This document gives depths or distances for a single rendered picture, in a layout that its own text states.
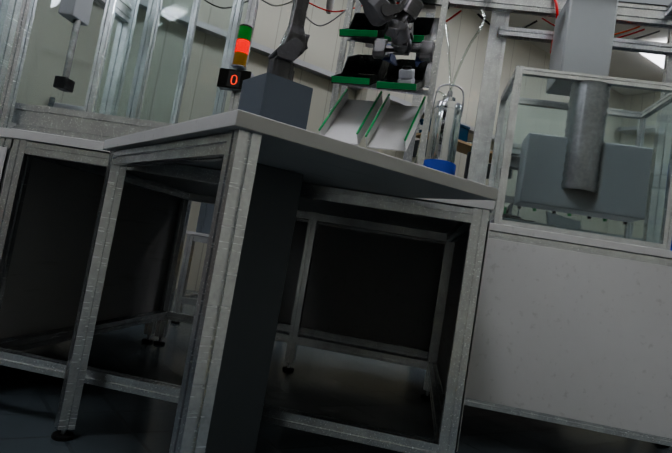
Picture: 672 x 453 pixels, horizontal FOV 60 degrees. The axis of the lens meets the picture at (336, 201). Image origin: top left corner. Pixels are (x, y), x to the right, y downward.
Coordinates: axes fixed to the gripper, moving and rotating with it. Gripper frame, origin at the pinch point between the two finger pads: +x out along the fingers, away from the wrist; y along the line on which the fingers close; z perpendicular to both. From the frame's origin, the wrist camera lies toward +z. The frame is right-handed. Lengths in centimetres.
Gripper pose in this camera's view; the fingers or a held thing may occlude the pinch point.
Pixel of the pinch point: (405, 59)
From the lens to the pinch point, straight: 188.5
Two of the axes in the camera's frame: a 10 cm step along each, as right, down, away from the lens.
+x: 2.3, 3.6, 9.0
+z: 2.2, -9.2, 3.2
